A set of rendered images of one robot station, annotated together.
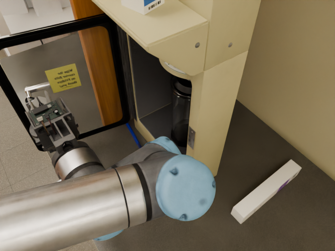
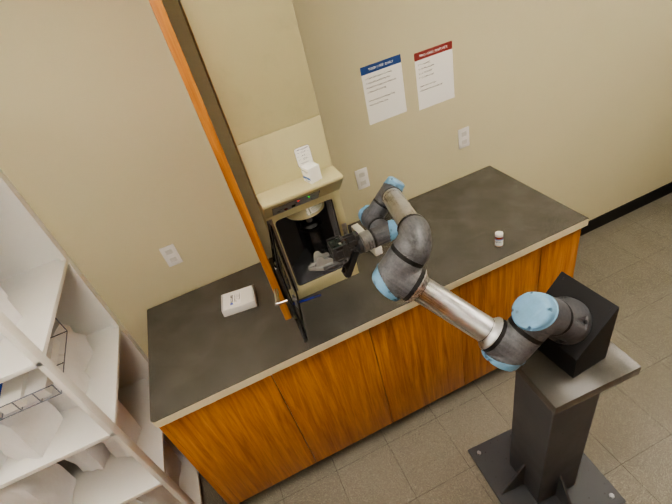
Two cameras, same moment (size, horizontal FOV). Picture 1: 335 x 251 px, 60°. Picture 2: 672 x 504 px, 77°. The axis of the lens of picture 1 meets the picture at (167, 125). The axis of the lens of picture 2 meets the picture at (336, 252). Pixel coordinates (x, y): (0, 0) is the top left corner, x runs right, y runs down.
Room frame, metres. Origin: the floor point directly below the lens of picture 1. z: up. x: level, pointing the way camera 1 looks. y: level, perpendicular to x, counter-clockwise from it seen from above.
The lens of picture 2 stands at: (-0.10, 1.36, 2.23)
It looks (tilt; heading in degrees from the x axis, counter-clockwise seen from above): 37 degrees down; 292
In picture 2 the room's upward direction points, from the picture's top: 16 degrees counter-clockwise
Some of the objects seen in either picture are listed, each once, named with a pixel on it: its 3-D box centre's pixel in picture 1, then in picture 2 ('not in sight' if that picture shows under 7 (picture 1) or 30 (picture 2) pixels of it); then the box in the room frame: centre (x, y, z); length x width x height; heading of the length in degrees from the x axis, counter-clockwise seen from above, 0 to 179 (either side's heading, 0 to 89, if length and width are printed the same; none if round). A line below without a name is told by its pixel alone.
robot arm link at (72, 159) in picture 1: (77, 169); (365, 241); (0.27, 0.16, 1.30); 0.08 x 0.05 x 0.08; 125
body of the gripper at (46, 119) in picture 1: (60, 136); (345, 248); (0.34, 0.21, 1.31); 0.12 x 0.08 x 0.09; 35
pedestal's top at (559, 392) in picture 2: not in sight; (560, 354); (-0.38, 0.35, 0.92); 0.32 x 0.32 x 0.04; 32
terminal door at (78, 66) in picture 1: (71, 91); (287, 283); (0.59, 0.27, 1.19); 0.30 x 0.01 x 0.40; 115
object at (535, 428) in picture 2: not in sight; (548, 425); (-0.38, 0.35, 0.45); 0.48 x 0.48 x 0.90; 32
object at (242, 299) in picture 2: not in sight; (239, 300); (0.95, 0.14, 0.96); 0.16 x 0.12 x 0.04; 27
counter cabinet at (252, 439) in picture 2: not in sight; (372, 331); (0.43, -0.13, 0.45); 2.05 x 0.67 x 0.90; 35
